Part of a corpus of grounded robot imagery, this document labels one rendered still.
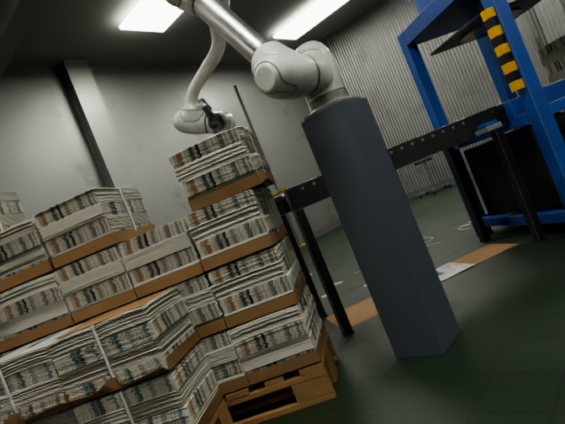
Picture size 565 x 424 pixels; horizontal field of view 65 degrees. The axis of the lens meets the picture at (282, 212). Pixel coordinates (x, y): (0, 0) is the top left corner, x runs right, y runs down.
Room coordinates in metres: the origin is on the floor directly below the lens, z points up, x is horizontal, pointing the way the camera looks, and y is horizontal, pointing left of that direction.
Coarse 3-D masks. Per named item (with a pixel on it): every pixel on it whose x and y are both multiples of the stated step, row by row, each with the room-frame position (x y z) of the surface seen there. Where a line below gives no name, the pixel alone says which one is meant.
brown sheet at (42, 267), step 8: (40, 264) 1.77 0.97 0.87; (48, 264) 1.77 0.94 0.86; (24, 272) 1.78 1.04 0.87; (32, 272) 1.78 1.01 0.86; (40, 272) 1.77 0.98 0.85; (0, 280) 1.81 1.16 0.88; (8, 280) 1.80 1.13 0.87; (16, 280) 1.79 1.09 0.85; (24, 280) 1.79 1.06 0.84; (0, 288) 1.81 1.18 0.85; (8, 288) 1.80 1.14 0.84
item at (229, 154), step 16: (240, 128) 1.71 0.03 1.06; (208, 144) 1.63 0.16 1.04; (224, 144) 1.62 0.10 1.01; (240, 144) 1.62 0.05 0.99; (176, 160) 1.65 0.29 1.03; (192, 160) 1.65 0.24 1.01; (208, 160) 1.64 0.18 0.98; (224, 160) 1.63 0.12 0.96; (240, 160) 1.63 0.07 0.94; (256, 160) 1.73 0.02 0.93; (176, 176) 1.65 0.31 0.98; (192, 176) 1.65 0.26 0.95; (208, 176) 1.65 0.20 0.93; (224, 176) 1.64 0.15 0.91; (240, 176) 1.64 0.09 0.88; (192, 192) 1.66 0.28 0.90; (208, 192) 1.66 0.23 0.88; (240, 192) 1.66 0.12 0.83
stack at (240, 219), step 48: (144, 240) 1.71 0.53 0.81; (192, 240) 1.71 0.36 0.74; (240, 240) 1.65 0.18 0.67; (288, 240) 1.98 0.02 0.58; (48, 288) 1.77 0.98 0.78; (96, 288) 1.75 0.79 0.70; (192, 288) 1.70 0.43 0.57; (240, 288) 1.67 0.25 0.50; (288, 288) 1.64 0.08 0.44; (48, 336) 1.80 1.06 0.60; (240, 336) 1.67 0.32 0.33; (288, 336) 1.64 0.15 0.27; (288, 384) 1.65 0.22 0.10
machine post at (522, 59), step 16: (496, 0) 2.31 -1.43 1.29; (512, 16) 2.31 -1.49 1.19; (512, 32) 2.31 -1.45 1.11; (512, 48) 2.30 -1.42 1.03; (528, 64) 2.31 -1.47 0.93; (528, 80) 2.30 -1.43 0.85; (528, 96) 2.32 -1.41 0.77; (544, 96) 2.31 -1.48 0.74; (528, 112) 2.36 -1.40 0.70; (544, 112) 2.31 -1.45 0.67; (544, 128) 2.30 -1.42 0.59; (544, 144) 2.34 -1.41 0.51; (560, 144) 2.31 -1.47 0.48; (560, 160) 2.30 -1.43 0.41; (560, 176) 2.32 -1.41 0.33; (560, 192) 2.36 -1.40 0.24
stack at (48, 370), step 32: (128, 320) 1.42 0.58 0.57; (160, 320) 1.47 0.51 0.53; (32, 352) 1.47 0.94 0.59; (64, 352) 1.46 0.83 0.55; (96, 352) 1.44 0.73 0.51; (128, 352) 1.42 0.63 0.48; (160, 352) 1.41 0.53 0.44; (192, 352) 1.59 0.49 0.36; (0, 384) 1.51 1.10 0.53; (32, 384) 1.48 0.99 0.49; (64, 384) 1.47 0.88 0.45; (96, 384) 1.45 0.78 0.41; (160, 384) 1.41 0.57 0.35; (192, 384) 1.51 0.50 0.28; (0, 416) 1.50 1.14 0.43; (64, 416) 1.47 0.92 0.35; (96, 416) 1.45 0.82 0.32; (128, 416) 1.44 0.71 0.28; (160, 416) 1.42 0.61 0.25; (192, 416) 1.42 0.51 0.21; (224, 416) 1.63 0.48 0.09
